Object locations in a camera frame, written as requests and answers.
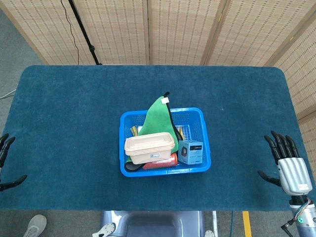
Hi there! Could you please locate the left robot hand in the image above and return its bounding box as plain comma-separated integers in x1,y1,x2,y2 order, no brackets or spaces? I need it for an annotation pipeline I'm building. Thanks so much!
0,133,28,192

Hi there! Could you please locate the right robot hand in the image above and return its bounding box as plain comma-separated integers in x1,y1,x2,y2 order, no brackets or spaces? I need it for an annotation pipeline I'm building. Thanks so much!
257,130,313,196

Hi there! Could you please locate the light blue speaker box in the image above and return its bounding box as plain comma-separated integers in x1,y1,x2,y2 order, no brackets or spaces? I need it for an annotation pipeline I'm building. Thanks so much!
177,139,204,165

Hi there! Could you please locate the white yellow snack package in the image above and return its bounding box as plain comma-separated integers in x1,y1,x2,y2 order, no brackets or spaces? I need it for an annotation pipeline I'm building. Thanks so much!
130,125,191,139

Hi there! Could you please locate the red drink can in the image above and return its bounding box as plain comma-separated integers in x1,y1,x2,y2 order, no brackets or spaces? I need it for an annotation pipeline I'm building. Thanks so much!
142,152,179,170

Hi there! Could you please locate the beige plastic lunch box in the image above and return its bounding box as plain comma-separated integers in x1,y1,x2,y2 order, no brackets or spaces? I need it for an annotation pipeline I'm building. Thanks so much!
124,132,176,165

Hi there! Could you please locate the green cloth black trim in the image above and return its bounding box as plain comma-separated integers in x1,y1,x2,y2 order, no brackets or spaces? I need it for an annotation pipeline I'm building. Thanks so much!
124,91,182,171

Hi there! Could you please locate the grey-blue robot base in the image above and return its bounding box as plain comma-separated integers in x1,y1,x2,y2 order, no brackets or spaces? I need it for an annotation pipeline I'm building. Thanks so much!
100,210,206,237

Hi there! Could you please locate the blue plastic basket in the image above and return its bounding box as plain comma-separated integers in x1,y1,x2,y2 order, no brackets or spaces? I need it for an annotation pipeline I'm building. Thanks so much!
119,107,212,178

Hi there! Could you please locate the dark blue table mat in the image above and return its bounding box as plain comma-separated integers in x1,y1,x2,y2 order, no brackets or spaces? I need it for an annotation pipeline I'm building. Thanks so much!
0,65,302,212

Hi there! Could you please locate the grey shoe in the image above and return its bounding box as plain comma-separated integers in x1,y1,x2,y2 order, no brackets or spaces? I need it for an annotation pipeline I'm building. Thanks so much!
23,214,47,237

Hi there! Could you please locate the white floor pole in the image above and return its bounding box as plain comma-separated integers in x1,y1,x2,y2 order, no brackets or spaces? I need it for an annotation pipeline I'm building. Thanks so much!
212,210,219,237

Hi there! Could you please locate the black tripod pole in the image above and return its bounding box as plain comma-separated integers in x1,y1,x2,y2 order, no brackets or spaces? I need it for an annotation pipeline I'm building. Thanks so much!
68,0,103,66

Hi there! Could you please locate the bamboo folding screen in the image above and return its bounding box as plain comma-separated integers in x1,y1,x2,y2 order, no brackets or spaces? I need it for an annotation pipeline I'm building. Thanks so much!
0,0,316,173

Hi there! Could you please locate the white floor cable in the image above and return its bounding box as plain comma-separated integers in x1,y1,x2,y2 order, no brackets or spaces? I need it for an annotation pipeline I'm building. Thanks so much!
0,89,17,100

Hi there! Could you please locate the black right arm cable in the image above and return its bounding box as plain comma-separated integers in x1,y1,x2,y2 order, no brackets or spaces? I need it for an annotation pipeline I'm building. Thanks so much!
279,219,297,237

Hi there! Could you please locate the thin black hanging cable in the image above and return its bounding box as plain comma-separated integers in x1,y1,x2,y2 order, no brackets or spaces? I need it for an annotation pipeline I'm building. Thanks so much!
60,0,80,65

